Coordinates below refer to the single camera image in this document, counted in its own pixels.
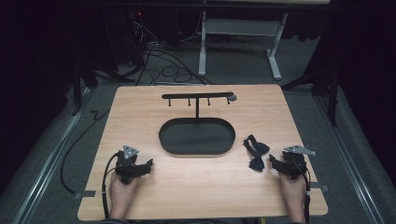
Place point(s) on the person's left hand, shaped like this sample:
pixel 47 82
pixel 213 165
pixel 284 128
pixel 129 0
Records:
pixel 122 190

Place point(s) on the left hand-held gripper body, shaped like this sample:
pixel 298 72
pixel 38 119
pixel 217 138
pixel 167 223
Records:
pixel 127 162

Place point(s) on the grey tape strip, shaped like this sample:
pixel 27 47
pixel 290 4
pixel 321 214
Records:
pixel 320 186
pixel 84 194

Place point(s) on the metal floor rail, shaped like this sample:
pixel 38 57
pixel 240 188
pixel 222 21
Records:
pixel 351 161
pixel 46 168

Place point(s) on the person's right hand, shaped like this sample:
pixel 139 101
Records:
pixel 292 189

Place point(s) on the black hook rack with tray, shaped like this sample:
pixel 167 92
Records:
pixel 196 137

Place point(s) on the dark bow tie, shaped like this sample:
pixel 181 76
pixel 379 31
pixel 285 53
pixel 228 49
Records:
pixel 257 152

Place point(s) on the black metal stand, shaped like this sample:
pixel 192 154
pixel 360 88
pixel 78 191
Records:
pixel 81 77
pixel 330 90

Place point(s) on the grey metal desk frame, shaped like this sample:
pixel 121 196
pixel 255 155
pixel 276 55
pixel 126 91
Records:
pixel 239 27

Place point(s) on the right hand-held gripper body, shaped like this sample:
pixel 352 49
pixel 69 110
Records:
pixel 295 161

